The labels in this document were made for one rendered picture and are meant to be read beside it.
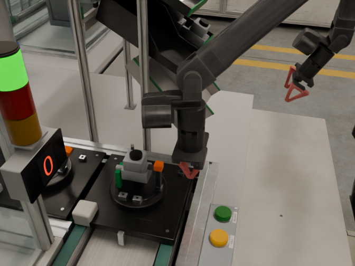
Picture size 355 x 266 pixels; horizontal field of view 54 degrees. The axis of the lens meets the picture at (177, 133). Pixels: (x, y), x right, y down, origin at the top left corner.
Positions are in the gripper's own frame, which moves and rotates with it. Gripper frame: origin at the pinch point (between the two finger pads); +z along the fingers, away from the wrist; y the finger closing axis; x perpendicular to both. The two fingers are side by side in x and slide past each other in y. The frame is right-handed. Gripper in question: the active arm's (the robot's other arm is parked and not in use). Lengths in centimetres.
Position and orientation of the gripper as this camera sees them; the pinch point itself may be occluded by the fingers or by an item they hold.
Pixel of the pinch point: (190, 175)
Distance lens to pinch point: 81.5
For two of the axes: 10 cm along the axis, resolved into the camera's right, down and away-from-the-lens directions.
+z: 0.1, 8.0, 6.1
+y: -2.2, 5.9, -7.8
